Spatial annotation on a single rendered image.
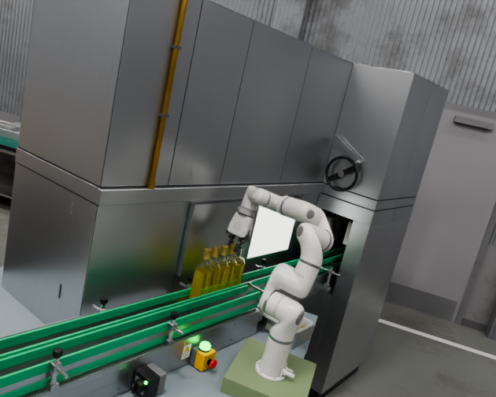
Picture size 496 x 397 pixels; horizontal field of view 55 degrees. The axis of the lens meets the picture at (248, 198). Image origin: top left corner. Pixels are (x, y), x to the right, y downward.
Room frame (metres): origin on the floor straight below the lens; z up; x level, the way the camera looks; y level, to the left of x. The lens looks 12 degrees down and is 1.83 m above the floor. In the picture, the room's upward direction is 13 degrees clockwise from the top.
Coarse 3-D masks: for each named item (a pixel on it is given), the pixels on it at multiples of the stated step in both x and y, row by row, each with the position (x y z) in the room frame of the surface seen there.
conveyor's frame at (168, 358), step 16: (336, 272) 2.89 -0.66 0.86; (240, 320) 1.93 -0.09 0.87; (256, 320) 2.04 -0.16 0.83; (192, 336) 1.68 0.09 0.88; (208, 336) 1.76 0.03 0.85; (224, 336) 1.86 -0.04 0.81; (240, 336) 1.96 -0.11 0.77; (144, 352) 1.50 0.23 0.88; (160, 352) 1.55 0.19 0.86; (176, 352) 1.62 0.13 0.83; (112, 368) 1.38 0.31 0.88; (128, 368) 1.44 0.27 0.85; (176, 368) 1.64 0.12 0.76; (64, 384) 1.24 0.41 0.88; (80, 384) 1.28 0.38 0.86; (96, 384) 1.33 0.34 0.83; (112, 384) 1.39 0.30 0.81; (128, 384) 1.45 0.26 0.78
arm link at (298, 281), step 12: (300, 264) 1.67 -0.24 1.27; (276, 276) 1.68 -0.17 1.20; (288, 276) 1.66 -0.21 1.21; (300, 276) 1.65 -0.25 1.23; (312, 276) 1.65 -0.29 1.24; (276, 288) 1.69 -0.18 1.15; (288, 288) 1.65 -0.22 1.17; (300, 288) 1.63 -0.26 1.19; (264, 300) 1.66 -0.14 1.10; (264, 312) 1.68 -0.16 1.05
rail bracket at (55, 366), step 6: (54, 348) 1.21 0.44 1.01; (60, 348) 1.22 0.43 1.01; (54, 354) 1.20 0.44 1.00; (60, 354) 1.21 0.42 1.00; (54, 360) 1.20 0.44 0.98; (54, 366) 1.19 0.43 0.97; (60, 366) 1.21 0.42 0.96; (54, 372) 1.20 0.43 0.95; (60, 372) 1.19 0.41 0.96; (54, 378) 1.20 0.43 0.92; (66, 378) 1.18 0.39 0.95; (48, 384) 1.20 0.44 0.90; (54, 384) 1.20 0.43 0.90; (48, 390) 1.20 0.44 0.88; (54, 390) 1.20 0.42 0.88
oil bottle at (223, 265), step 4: (220, 264) 1.98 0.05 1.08; (224, 264) 1.98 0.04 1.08; (220, 268) 1.97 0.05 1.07; (224, 268) 1.98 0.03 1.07; (220, 272) 1.97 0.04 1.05; (224, 272) 1.99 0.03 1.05; (220, 276) 1.97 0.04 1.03; (224, 276) 2.00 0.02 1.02; (220, 280) 1.98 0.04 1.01; (224, 280) 2.00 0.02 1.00; (220, 284) 1.98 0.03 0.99; (216, 288) 1.97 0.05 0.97; (220, 288) 1.99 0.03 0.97
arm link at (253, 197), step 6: (252, 186) 2.09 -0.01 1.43; (246, 192) 2.09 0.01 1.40; (252, 192) 2.04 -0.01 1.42; (258, 192) 2.00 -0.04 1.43; (264, 192) 2.01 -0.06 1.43; (246, 198) 2.07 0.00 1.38; (252, 198) 2.02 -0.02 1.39; (258, 198) 1.99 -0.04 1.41; (264, 198) 2.00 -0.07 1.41; (246, 204) 2.06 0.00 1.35; (252, 204) 2.06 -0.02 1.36; (258, 204) 2.01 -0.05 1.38; (264, 204) 2.01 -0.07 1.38
